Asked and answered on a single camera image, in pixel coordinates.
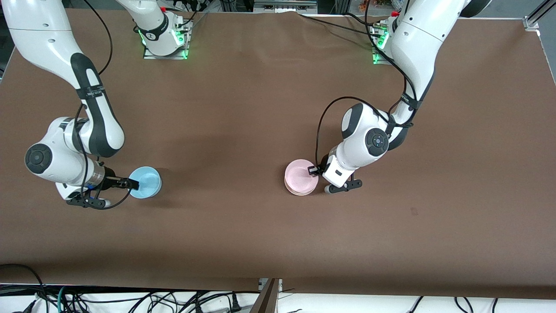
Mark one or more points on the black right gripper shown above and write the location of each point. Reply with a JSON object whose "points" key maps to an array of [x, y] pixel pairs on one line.
{"points": [[111, 180]]}

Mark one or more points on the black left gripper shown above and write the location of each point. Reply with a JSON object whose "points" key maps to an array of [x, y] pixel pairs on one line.
{"points": [[322, 167]]}

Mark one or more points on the pink plastic bowl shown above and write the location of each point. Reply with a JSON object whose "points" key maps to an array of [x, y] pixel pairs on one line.
{"points": [[299, 176]]}

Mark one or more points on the blue plastic bowl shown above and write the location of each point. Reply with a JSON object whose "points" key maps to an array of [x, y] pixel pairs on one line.
{"points": [[150, 182]]}

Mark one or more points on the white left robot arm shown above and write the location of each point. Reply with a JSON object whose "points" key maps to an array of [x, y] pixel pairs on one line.
{"points": [[417, 39]]}

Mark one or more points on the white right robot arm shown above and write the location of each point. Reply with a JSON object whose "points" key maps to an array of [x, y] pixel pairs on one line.
{"points": [[43, 26]]}

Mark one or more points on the white plastic bowl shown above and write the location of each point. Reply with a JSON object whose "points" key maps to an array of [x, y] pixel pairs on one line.
{"points": [[300, 194]]}

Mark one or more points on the brown table cover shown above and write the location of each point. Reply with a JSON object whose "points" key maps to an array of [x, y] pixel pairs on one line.
{"points": [[347, 239]]}

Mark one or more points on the grey power strip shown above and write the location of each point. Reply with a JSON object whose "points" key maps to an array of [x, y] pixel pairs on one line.
{"points": [[284, 5]]}

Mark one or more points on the orange patterned item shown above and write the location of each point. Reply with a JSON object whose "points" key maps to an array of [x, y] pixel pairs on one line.
{"points": [[373, 3]]}

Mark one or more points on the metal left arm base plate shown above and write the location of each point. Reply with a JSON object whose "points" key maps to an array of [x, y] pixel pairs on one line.
{"points": [[376, 61]]}

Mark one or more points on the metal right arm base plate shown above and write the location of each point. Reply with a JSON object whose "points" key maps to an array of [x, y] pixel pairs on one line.
{"points": [[167, 57]]}

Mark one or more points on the grey metal post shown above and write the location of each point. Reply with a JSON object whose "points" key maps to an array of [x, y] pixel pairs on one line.
{"points": [[267, 300]]}

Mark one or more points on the aluminium frame profile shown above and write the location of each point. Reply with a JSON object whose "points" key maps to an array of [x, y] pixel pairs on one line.
{"points": [[531, 22]]}

